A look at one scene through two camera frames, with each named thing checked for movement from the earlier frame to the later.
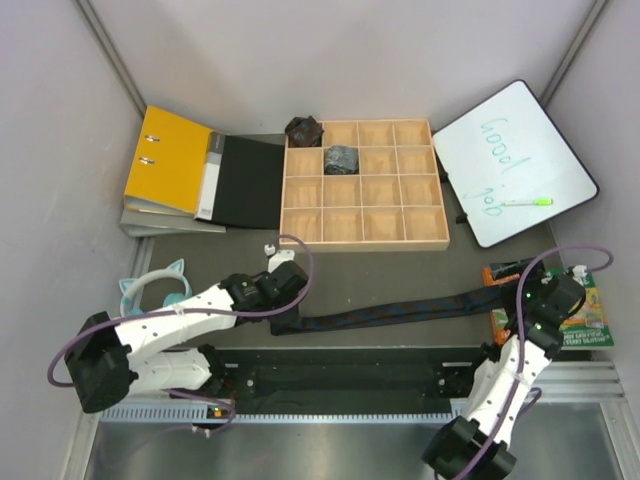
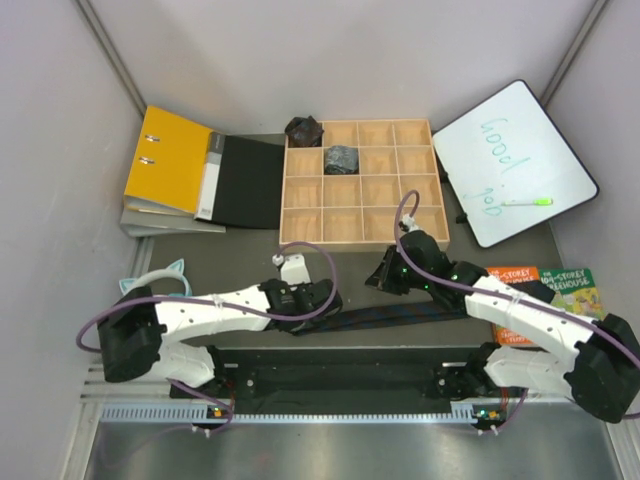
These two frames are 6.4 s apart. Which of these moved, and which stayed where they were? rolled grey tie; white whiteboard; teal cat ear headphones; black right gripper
Moved: black right gripper
Stayed: teal cat ear headphones; white whiteboard; rolled grey tie
